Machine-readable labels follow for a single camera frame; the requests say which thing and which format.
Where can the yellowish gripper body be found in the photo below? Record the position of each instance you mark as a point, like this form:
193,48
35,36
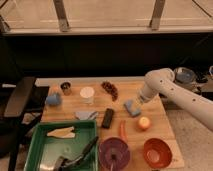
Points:
137,104

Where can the blue yellow sponge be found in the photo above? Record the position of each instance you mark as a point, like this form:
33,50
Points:
130,110

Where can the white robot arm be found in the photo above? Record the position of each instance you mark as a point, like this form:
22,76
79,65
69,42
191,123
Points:
161,81

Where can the yellow red apple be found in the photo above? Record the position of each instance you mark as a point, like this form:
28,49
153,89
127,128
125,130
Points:
144,123

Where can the orange carrot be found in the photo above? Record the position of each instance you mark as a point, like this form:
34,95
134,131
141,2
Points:
122,131

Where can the black rectangular block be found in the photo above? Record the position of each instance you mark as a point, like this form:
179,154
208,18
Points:
106,122

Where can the bunch of dark grapes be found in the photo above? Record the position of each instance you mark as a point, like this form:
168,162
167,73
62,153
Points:
110,89

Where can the metal bowl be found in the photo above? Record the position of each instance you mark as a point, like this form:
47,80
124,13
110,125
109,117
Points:
185,77

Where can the white cup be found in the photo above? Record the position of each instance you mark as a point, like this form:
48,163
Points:
87,95

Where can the orange bowl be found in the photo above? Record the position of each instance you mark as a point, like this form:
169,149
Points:
157,153

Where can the purple bowl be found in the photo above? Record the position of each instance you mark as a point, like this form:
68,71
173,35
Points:
114,154

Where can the light blue cloth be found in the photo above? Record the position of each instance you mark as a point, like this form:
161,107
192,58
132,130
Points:
86,115

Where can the small metal cup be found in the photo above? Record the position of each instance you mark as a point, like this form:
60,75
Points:
66,88

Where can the green plastic bin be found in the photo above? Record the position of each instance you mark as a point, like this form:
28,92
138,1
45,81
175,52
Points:
45,150

